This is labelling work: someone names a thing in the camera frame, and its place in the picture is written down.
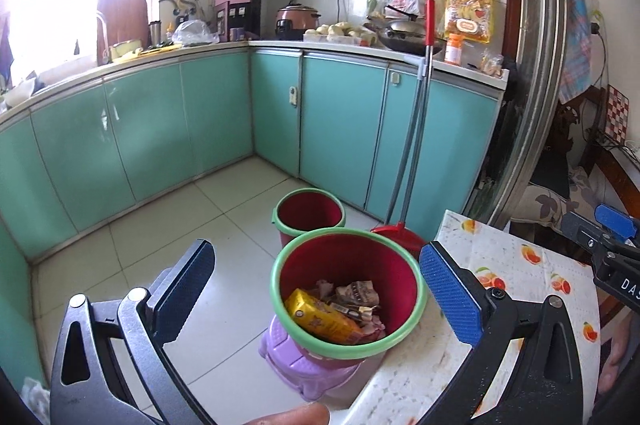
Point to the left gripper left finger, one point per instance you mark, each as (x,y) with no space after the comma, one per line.
(176,290)

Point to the clear plastic bag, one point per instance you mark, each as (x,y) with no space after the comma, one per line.
(194,33)

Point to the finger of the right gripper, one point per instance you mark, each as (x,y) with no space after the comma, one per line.
(625,228)

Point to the red white checkered board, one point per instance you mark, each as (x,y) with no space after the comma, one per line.
(616,115)

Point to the large red green bucket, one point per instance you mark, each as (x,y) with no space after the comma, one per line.
(341,256)

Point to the crumpled trash in bucket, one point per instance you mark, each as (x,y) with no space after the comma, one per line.
(357,300)

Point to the metal broom handle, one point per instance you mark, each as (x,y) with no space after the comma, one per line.
(410,155)

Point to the floral grey pillow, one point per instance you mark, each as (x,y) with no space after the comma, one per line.
(541,206)

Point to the person left hand thumb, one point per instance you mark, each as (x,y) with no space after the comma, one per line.
(309,414)

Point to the pink rice cooker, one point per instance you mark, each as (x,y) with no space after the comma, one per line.
(293,20)

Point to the person right hand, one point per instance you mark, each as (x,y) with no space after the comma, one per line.
(625,342)

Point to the orange white bottle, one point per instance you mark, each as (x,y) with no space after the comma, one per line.
(454,46)

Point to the yellow juice carton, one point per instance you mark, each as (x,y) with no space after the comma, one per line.
(319,319)

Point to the wooden bench frame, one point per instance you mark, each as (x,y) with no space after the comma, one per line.
(615,163)

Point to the small red green bucket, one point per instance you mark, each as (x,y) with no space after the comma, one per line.
(305,210)

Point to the black wok pan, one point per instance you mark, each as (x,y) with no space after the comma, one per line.
(404,34)

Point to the pink water dispenser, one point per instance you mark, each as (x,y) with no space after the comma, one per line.
(237,19)

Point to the purple plastic stool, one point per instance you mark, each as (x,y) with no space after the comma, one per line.
(313,379)

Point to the teal kitchen cabinets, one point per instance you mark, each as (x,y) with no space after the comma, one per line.
(106,179)

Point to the red dustpan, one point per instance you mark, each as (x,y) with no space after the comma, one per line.
(402,236)

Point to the yellow snack bag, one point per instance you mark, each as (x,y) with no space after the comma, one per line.
(472,19)

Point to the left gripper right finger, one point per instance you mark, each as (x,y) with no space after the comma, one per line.
(465,302)

